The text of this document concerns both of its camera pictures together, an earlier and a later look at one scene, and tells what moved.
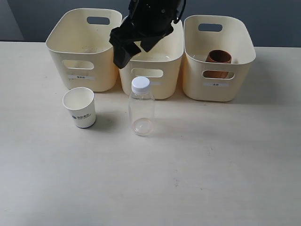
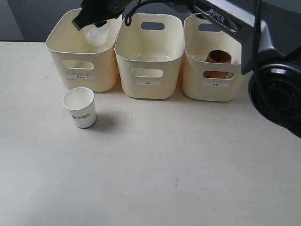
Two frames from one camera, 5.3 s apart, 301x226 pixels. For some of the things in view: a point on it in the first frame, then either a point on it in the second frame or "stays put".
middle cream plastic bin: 161,65 stays put
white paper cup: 81,102 stays put
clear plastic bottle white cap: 141,105 -> 96,36
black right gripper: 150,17 -> 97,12
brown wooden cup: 217,56 stays put
